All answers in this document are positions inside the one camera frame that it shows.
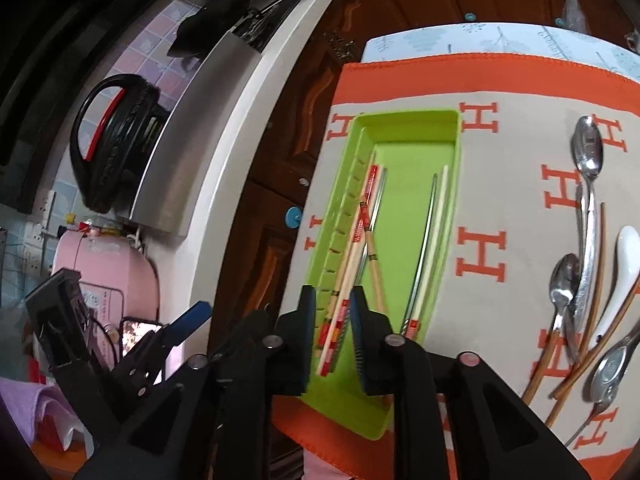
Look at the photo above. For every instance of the bamboo chopstick dark band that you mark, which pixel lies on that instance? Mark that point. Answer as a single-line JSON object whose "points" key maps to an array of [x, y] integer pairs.
{"points": [[377, 280]]}

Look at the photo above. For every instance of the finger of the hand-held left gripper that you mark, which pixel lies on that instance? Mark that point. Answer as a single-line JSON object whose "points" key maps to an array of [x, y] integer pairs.
{"points": [[192, 316]]}

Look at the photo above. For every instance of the green plastic utensil tray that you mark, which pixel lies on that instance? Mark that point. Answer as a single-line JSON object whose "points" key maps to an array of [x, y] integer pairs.
{"points": [[400, 200]]}

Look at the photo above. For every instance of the large metal spoon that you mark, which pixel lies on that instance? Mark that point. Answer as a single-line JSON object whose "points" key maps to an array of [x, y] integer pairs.
{"points": [[587, 150]]}

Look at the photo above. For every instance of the red white patterned chopstick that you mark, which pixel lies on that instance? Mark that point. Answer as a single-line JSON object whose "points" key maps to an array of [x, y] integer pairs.
{"points": [[370, 185]]}

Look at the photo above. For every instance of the black wok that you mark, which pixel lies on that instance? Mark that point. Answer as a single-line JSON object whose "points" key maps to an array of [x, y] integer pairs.
{"points": [[210, 25]]}

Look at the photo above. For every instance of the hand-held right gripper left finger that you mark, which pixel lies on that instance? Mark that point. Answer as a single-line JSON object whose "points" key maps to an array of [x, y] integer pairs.
{"points": [[310, 330]]}

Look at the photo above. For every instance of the black gas stove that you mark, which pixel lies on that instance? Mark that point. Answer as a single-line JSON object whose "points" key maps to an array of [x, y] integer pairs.
{"points": [[280, 15]]}

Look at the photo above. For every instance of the silver metal chopsticks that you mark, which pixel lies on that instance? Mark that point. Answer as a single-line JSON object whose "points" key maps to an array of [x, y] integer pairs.
{"points": [[437, 220]]}

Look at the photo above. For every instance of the clear hanging plastic bag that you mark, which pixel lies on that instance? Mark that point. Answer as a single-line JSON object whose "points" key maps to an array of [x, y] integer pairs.
{"points": [[572, 10]]}

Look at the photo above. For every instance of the white ceramic spoon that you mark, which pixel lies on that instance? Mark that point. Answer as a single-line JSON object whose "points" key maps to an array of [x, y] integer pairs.
{"points": [[625, 255]]}

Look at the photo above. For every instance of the purple cloth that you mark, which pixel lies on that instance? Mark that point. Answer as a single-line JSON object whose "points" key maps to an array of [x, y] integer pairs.
{"points": [[25, 405]]}

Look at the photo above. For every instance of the white wall socket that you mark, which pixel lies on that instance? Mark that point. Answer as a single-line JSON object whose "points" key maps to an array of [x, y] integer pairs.
{"points": [[35, 261], [46, 206]]}

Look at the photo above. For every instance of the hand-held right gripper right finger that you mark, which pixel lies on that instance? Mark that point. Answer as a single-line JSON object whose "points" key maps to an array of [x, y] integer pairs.
{"points": [[359, 335]]}

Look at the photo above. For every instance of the orange beige printed cloth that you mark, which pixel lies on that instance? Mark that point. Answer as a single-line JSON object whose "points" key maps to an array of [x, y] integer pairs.
{"points": [[510, 125]]}

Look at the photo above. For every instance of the smartphone with lit screen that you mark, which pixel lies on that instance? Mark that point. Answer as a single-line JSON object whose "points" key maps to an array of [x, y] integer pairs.
{"points": [[135, 332]]}

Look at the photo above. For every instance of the pale blue floral tablecloth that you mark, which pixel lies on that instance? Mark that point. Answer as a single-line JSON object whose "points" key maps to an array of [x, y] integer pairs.
{"points": [[500, 37]]}

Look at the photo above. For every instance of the low stainless steel stove guard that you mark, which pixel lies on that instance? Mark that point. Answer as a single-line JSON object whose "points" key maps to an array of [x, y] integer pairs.
{"points": [[200, 135]]}

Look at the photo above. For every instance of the light bamboo chopstick red band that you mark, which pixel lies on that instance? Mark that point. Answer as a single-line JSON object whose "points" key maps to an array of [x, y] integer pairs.
{"points": [[350, 270]]}

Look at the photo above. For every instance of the pink rice cooker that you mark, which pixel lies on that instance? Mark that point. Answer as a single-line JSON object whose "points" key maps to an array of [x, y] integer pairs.
{"points": [[110, 270]]}

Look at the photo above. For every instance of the black range hood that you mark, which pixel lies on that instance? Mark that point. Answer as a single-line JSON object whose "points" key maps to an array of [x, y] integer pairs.
{"points": [[60, 60]]}

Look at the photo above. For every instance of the metal chopstick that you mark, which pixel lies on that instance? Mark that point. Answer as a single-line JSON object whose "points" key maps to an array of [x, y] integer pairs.
{"points": [[425, 240], [380, 190]]}

